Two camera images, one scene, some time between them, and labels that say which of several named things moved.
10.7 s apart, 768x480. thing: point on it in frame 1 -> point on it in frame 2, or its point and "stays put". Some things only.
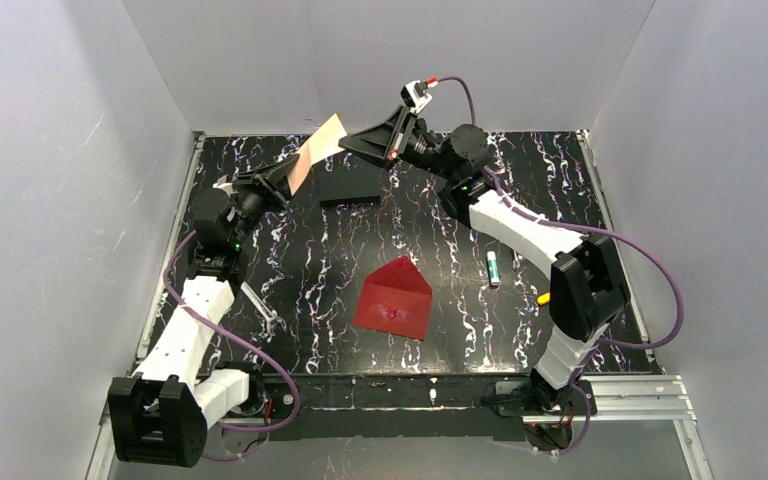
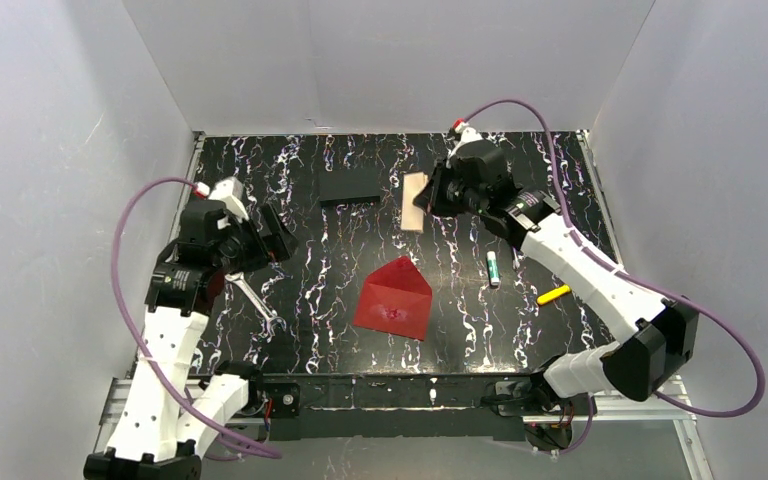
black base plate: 426,407 stays put
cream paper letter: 324,143 -> 412,217
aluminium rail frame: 613,401 stays put
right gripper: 400,136 -> 439,192
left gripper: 263,192 -> 259,240
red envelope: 395,299 stays put
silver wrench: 266,311 stays put
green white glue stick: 493,270 stays put
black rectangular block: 349,188 stays put
